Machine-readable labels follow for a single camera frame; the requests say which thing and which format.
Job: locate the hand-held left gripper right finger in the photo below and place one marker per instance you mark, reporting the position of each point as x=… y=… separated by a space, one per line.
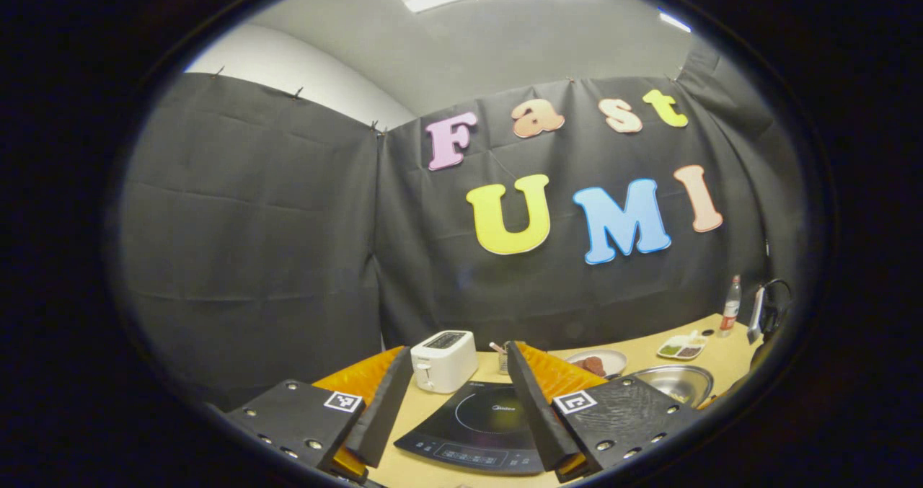
x=533 y=409

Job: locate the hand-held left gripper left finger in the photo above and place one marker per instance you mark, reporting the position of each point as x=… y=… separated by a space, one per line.
x=386 y=409

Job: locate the black induction cooktop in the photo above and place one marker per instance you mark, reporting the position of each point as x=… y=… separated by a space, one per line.
x=476 y=430

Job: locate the stainless steel pot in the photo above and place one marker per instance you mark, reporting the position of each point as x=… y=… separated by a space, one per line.
x=678 y=383

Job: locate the brown meat piece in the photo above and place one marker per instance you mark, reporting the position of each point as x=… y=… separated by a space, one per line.
x=583 y=367
x=598 y=365

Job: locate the white toaster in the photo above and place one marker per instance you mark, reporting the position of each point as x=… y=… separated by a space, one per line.
x=447 y=365

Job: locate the white round plate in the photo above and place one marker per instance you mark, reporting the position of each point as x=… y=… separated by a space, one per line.
x=616 y=362

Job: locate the white divided bean dish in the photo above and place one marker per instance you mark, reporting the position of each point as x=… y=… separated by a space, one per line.
x=681 y=347

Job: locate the black backdrop cloth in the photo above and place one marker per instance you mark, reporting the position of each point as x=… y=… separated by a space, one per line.
x=252 y=257

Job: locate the clear plastic water bottle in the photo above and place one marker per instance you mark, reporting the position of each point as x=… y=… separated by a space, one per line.
x=730 y=311

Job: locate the small ceiling light panel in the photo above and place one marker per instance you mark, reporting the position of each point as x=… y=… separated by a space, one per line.
x=674 y=21

